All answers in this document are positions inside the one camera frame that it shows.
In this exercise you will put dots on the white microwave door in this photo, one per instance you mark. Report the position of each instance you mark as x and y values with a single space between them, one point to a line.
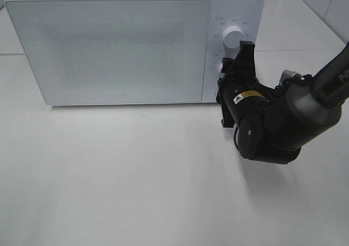
114 52

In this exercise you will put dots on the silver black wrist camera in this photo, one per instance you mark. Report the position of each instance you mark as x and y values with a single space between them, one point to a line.
287 74

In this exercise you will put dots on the white microwave oven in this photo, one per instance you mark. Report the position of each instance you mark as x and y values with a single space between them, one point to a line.
234 6

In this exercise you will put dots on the white microwave knob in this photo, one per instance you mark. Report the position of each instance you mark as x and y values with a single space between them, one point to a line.
219 68
231 36

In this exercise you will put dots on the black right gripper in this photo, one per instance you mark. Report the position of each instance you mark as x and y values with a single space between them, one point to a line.
241 96

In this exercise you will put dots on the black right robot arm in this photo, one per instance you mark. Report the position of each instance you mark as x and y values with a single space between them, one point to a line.
273 124

